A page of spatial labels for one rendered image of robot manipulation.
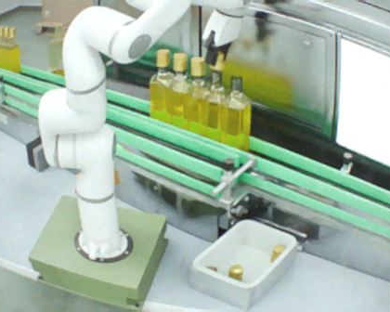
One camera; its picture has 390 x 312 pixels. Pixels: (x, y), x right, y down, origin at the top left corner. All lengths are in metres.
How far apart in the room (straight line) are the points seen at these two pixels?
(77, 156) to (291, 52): 0.62
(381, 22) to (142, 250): 0.84
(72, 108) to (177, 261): 0.54
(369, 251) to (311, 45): 0.57
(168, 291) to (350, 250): 0.48
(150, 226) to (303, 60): 0.57
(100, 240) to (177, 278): 0.22
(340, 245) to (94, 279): 0.63
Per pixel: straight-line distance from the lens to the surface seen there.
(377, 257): 1.37
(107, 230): 1.27
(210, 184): 1.41
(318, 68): 1.42
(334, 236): 1.39
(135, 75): 1.87
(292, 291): 1.35
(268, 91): 1.53
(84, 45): 1.02
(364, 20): 1.32
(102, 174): 1.18
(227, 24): 1.33
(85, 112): 1.07
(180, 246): 1.48
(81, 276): 1.27
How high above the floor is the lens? 1.70
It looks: 31 degrees down
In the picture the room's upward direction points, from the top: straight up
